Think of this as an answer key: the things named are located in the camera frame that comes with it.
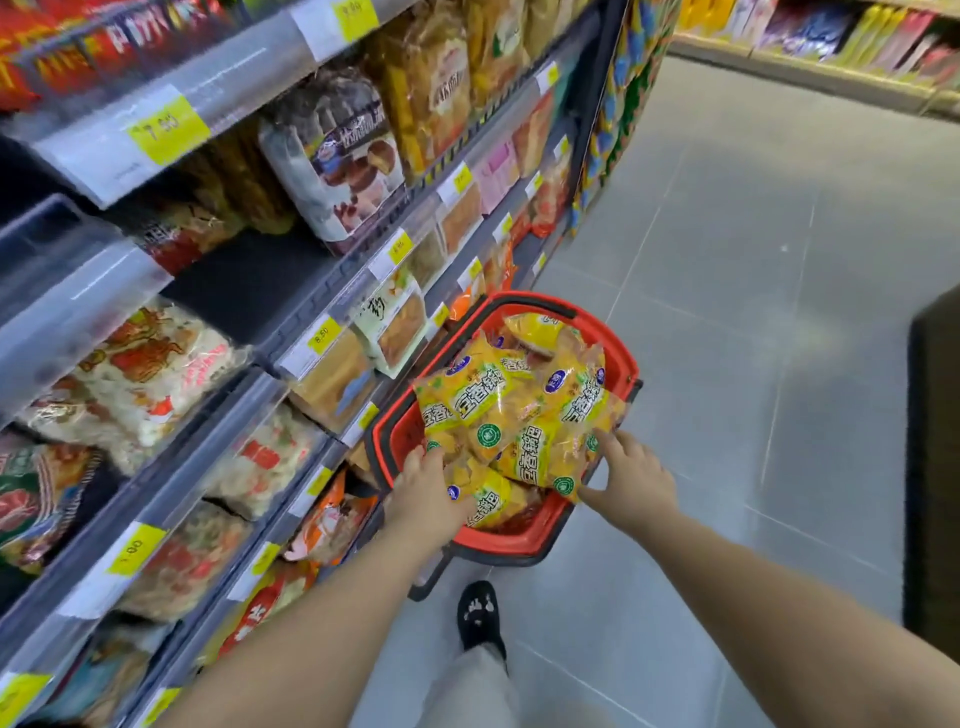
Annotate red plastic shopping basket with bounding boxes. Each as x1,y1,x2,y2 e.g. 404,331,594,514
365,290,644,601

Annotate person's left forearm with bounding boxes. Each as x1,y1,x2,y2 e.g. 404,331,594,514
153,524,451,728

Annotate person's right forearm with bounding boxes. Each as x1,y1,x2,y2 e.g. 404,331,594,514
637,502,960,728

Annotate assorted colourful background goods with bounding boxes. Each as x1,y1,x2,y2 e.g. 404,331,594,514
678,0,960,88

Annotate dark brown panel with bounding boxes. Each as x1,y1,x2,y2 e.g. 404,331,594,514
903,283,960,670

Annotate pale prawn cracker bag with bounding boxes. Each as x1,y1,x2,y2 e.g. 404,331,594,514
14,371,159,478
71,299,253,451

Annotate pink wafer pack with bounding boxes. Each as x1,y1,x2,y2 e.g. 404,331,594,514
470,137,522,217

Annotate tan pastry pack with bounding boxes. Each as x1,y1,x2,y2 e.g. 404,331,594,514
288,326,379,436

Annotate pale red noodle bag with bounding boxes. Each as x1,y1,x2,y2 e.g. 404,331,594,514
202,404,329,520
118,500,255,624

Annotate beige trousers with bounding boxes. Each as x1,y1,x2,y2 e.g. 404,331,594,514
414,643,524,728

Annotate black slipper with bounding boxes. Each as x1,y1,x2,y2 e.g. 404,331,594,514
455,579,509,661

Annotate person's right hand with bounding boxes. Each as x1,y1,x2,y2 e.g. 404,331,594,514
577,427,680,538

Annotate clear window pastry pack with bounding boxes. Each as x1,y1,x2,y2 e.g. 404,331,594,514
407,224,450,292
437,182,487,258

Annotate person's left hand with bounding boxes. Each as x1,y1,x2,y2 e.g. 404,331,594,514
382,443,475,556

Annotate blue bag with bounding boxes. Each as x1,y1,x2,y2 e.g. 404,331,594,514
29,626,163,728

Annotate small red bag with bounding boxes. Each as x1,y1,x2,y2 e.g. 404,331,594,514
131,202,243,277

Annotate yellow brown bread bag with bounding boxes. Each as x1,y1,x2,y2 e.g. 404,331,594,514
365,0,475,180
523,0,583,61
463,0,532,112

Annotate yellow snack packets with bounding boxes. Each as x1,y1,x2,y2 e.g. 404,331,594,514
412,311,630,530

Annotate green shrimp print bag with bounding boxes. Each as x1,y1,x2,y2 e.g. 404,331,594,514
0,442,103,577

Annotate pale bag red label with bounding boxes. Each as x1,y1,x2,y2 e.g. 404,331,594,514
215,558,320,663

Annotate white green pastry pack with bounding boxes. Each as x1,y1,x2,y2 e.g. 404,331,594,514
350,266,430,382

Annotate orange white bag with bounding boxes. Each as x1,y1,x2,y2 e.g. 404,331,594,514
281,468,382,569

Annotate grey store shelving unit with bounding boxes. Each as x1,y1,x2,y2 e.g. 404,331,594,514
0,0,639,728

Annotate orange bread pack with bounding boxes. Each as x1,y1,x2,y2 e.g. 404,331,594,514
512,91,558,179

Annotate row of red orange bags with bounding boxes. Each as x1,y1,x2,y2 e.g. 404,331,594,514
448,157,577,324

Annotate chocolate pie pack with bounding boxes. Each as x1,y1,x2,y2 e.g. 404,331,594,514
258,65,408,258

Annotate red yellow multipack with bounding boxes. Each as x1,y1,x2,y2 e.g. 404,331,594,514
0,0,253,114

